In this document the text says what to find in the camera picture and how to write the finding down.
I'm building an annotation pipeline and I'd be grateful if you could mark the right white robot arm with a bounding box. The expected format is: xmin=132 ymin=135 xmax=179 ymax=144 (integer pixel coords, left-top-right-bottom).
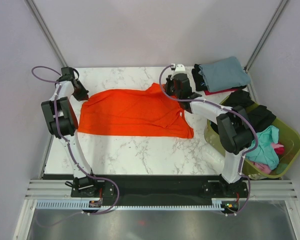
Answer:
xmin=163 ymin=73 xmax=257 ymax=197

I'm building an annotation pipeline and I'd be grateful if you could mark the green plastic bin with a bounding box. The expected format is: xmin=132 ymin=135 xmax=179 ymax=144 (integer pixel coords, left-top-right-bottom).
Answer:
xmin=203 ymin=93 xmax=300 ymax=180

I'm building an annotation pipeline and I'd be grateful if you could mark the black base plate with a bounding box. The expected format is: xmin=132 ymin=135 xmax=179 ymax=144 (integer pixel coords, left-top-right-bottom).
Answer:
xmin=65 ymin=175 xmax=249 ymax=208

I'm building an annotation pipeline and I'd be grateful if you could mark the black t shirt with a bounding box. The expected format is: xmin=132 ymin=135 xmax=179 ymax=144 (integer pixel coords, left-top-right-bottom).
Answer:
xmin=191 ymin=64 xmax=208 ymax=92
xmin=221 ymin=89 xmax=279 ymax=143

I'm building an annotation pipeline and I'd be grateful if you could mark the pink garment in bin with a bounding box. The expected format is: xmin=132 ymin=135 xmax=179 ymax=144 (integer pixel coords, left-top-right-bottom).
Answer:
xmin=247 ymin=142 xmax=285 ymax=174

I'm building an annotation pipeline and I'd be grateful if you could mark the red folded t shirt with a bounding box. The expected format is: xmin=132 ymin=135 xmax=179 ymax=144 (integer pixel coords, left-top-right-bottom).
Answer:
xmin=204 ymin=85 xmax=247 ymax=96

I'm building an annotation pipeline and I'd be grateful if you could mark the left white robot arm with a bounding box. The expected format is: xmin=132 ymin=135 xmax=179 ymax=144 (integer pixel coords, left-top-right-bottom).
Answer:
xmin=41 ymin=66 xmax=100 ymax=198

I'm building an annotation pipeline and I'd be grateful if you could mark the left aluminium frame post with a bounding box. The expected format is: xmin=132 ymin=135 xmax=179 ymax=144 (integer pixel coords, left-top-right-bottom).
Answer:
xmin=24 ymin=0 xmax=68 ymax=67

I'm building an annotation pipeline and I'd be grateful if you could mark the purple cable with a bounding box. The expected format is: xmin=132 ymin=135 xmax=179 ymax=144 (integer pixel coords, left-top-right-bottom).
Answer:
xmin=159 ymin=63 xmax=259 ymax=217
xmin=31 ymin=65 xmax=120 ymax=216

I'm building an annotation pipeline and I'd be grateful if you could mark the orange t shirt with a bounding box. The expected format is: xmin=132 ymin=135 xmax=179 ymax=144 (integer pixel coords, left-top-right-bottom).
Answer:
xmin=78 ymin=83 xmax=194 ymax=139

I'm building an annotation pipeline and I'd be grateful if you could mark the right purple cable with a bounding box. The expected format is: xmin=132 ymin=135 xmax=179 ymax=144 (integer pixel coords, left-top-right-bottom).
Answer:
xmin=159 ymin=63 xmax=259 ymax=217

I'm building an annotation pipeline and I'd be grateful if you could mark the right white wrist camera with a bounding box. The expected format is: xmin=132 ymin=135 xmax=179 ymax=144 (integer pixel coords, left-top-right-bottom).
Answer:
xmin=170 ymin=63 xmax=186 ymax=76

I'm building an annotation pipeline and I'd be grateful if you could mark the aluminium frame post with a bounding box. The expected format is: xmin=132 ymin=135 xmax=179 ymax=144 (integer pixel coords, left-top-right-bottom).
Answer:
xmin=24 ymin=0 xmax=68 ymax=67
xmin=243 ymin=0 xmax=291 ymax=73

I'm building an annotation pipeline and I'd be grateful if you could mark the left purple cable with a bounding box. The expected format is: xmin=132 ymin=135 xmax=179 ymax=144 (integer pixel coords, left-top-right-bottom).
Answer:
xmin=31 ymin=65 xmax=120 ymax=216

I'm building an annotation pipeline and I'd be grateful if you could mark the grey-blue folded t shirt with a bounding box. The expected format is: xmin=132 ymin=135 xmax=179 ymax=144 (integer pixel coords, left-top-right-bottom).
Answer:
xmin=198 ymin=56 xmax=251 ymax=93

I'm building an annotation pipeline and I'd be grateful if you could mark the aluminium rail bar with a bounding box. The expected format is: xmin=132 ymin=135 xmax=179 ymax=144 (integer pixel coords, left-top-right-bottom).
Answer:
xmin=25 ymin=177 xmax=297 ymax=201

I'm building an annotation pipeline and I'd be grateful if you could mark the teal t shirt in bin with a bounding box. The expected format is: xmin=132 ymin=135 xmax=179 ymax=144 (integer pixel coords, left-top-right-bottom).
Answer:
xmin=245 ymin=125 xmax=279 ymax=170

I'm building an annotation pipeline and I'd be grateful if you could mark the black folded t shirt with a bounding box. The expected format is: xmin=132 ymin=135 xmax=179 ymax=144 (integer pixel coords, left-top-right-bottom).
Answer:
xmin=191 ymin=64 xmax=208 ymax=92

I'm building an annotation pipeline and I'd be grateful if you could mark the white slotted cable duct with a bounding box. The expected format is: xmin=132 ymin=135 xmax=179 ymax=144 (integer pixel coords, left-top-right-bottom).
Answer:
xmin=36 ymin=199 xmax=224 ymax=211

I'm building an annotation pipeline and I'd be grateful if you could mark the right aluminium frame post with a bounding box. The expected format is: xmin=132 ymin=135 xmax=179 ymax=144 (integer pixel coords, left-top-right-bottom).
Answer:
xmin=243 ymin=0 xmax=291 ymax=73

